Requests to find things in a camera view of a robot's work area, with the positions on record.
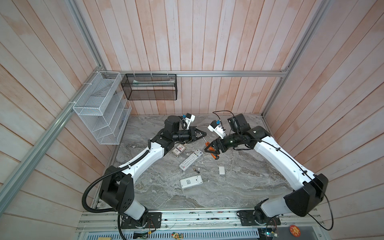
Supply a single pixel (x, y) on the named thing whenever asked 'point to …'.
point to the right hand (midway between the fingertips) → (209, 147)
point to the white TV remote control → (190, 159)
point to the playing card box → (179, 150)
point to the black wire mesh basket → (150, 86)
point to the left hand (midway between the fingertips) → (206, 137)
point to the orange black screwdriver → (216, 157)
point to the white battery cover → (221, 170)
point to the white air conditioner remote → (191, 181)
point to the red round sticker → (295, 230)
